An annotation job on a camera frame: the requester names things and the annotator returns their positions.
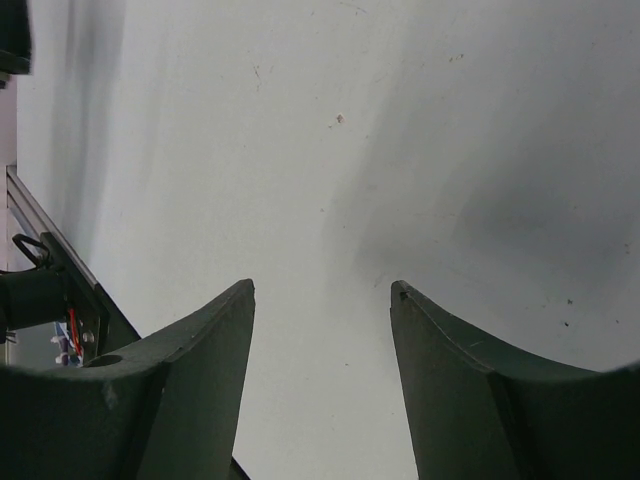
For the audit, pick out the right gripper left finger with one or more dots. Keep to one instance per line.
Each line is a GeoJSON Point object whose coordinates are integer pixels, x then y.
{"type": "Point", "coordinates": [125, 410]}

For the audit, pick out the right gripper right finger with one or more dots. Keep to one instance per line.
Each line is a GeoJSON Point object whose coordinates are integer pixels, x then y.
{"type": "Point", "coordinates": [480, 408]}

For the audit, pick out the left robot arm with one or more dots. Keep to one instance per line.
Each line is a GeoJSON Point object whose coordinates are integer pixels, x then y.
{"type": "Point", "coordinates": [15, 40]}

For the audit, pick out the aluminium frame rail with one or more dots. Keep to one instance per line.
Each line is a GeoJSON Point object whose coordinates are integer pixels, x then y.
{"type": "Point", "coordinates": [60, 286]}

